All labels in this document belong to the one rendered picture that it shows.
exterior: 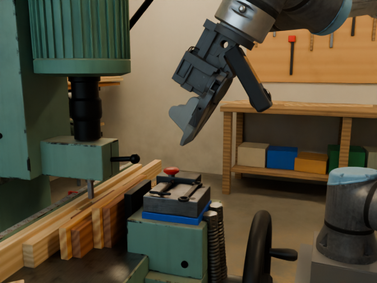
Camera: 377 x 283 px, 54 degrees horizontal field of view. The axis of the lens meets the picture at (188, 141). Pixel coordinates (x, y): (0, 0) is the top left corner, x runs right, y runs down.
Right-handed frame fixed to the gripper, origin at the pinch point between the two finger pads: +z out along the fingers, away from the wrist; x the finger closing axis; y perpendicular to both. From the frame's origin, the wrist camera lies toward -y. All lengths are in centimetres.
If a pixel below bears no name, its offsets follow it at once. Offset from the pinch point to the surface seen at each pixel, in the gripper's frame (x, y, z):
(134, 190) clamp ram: 4.1, 3.3, 11.9
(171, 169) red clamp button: -1.0, 0.3, 6.6
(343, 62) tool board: -327, -32, -50
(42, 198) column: -8.4, 25.3, 34.4
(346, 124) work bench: -268, -59, -4
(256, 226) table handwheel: 2.4, -17.6, 5.2
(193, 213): 7.3, -7.9, 7.5
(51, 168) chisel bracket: 2.9, 20.3, 19.0
